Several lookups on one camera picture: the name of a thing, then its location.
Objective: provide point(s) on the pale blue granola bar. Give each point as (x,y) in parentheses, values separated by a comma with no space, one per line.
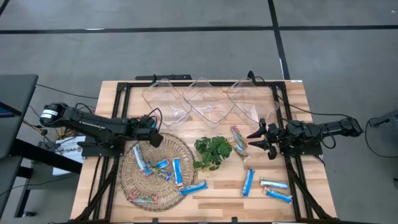
(139,157)

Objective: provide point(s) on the long blue granola bar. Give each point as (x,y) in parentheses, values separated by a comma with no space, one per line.
(193,188)
(248,183)
(277,195)
(178,172)

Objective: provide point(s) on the grey desk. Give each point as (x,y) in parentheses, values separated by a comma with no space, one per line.
(15,93)

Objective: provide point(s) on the white paper sheet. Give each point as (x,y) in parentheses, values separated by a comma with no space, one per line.
(71,146)

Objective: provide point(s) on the clear plastic bin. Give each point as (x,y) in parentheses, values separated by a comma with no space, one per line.
(164,102)
(248,99)
(206,101)

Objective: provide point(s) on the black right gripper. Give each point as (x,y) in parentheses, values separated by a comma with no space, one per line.
(276,133)

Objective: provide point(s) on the green and orange granola bar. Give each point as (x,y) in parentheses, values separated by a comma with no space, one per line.
(243,153)

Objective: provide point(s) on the black aluminium table frame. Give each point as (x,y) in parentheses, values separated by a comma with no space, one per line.
(136,84)

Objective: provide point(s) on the black power strip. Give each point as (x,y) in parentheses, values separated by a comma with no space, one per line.
(174,76)

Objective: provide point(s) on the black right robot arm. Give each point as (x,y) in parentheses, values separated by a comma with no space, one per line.
(326,129)

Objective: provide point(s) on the round woven placemat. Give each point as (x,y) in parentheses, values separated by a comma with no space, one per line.
(149,186)

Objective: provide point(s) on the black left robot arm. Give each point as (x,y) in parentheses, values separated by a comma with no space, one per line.
(90,126)

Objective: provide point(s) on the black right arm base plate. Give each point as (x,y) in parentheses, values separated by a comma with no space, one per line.
(311,151)

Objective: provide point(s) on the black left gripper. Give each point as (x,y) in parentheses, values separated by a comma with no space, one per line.
(146,127)

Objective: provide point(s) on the white and blue granola bar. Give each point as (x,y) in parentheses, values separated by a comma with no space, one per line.
(274,183)

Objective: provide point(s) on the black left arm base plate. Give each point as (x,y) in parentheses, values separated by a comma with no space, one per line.
(93,152)

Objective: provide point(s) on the green plant in white pot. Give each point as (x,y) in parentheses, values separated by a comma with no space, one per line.
(214,151)

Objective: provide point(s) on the grey stand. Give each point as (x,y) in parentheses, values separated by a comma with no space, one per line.
(385,119)

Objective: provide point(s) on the short blue granola bar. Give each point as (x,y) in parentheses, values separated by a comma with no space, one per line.
(162,164)

